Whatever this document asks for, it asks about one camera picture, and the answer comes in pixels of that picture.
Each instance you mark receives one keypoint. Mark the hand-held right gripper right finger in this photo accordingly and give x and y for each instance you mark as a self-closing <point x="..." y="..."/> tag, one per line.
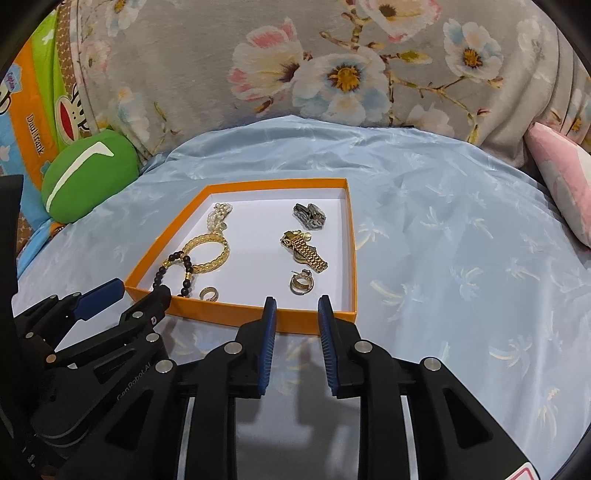
<point x="328" y="346"/>

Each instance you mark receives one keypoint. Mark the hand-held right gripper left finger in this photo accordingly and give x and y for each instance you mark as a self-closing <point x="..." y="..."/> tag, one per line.
<point x="268" y="346"/>

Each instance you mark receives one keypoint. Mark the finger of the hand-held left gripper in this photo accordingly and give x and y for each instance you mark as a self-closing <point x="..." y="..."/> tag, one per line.
<point x="99" y="297"/>
<point x="138" y="318"/>

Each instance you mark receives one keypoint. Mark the orange shallow box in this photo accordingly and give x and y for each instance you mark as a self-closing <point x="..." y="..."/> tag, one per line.
<point x="298" y="321"/>

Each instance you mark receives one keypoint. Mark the gold hoop earring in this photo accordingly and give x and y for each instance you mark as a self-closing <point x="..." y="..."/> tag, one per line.
<point x="210" y="295"/>
<point x="300" y="289"/>

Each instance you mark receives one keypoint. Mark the gold watch band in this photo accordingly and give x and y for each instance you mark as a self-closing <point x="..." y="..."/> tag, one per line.
<point x="311" y="257"/>

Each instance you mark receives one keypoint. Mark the green pillow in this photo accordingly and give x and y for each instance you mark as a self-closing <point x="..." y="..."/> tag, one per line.
<point x="87" y="175"/>

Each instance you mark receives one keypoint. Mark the pearl brooch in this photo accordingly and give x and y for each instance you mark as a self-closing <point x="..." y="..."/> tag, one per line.
<point x="217" y="221"/>

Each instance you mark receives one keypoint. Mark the silver watch band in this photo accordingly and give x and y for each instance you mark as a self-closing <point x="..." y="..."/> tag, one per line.
<point x="310" y="216"/>

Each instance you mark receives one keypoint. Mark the light blue palm-print sheet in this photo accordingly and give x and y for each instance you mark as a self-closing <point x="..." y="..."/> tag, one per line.
<point x="461" y="254"/>

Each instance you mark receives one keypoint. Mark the cartoon printed cloth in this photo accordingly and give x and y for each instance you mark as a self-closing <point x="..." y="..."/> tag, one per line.
<point x="41" y="115"/>

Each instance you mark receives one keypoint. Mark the grey floral blanket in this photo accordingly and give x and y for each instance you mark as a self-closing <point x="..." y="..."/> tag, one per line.
<point x="231" y="92"/>

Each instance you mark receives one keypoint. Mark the pink pillow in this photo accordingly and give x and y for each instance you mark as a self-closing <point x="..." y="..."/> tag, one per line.
<point x="563" y="184"/>

